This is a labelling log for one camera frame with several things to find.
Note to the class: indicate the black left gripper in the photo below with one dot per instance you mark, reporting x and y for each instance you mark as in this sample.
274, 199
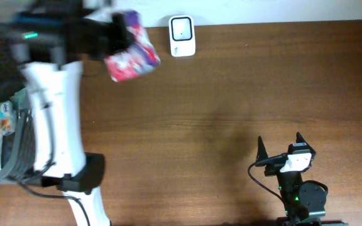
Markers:
109, 29

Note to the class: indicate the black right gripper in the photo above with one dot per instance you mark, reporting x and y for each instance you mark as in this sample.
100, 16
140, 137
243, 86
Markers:
273, 167

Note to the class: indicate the pink purple tissue pack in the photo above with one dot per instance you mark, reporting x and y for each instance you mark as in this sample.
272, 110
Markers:
138, 59

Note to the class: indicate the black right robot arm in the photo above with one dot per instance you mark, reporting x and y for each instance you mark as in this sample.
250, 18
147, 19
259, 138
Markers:
303, 201

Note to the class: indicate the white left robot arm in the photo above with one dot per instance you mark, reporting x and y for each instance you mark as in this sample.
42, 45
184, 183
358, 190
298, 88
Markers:
47, 40

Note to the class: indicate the dark grey plastic basket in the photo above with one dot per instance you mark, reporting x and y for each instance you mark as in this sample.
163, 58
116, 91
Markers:
18, 151

